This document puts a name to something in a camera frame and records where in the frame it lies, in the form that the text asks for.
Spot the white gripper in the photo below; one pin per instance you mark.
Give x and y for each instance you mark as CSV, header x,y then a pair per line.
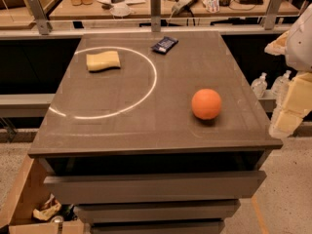
x,y
300,48

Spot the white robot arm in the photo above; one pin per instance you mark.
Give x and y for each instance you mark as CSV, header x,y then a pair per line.
x,y
296,45

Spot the yellow sponge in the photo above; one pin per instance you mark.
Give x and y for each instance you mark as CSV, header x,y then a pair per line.
x,y
101,61

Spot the clear plastic bottle right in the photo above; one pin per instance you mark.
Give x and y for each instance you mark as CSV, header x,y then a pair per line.
x,y
279,81

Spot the clear plastic bottle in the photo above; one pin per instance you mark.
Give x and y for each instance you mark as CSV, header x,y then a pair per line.
x,y
279,81
259,85

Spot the clear plastic bottle left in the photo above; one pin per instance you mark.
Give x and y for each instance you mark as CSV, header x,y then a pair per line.
x,y
259,85

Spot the orange fruit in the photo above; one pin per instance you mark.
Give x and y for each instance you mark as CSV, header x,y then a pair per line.
x,y
206,104

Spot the white patterned cup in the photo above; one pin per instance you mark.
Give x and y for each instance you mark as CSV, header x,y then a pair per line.
x,y
212,6

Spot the dark blue snack packet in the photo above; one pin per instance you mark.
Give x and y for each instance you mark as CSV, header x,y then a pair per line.
x,y
164,45

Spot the grey drawer cabinet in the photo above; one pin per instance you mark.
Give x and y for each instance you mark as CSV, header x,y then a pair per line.
x,y
123,147

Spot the white power strip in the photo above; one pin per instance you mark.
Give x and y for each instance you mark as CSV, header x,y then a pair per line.
x,y
180,5

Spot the white bowl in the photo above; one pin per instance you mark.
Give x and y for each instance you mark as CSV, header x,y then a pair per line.
x,y
120,11

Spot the wooden workbench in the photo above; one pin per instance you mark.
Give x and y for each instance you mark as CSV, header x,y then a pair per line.
x,y
66,11

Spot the crumpled paper trash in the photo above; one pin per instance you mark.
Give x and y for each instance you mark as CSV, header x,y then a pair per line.
x,y
48,209

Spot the cardboard box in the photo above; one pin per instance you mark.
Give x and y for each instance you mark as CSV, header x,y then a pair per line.
x,y
28,193

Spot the metal bracket right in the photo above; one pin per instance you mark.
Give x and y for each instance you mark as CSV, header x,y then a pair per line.
x,y
269,19

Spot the metal bracket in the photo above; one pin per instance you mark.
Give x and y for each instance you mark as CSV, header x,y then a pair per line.
x,y
269,19
155,12
43,25

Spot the metal bracket middle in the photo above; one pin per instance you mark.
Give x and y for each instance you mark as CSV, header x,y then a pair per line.
x,y
155,12

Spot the metal bracket left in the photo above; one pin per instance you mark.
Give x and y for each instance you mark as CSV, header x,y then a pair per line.
x,y
43,25

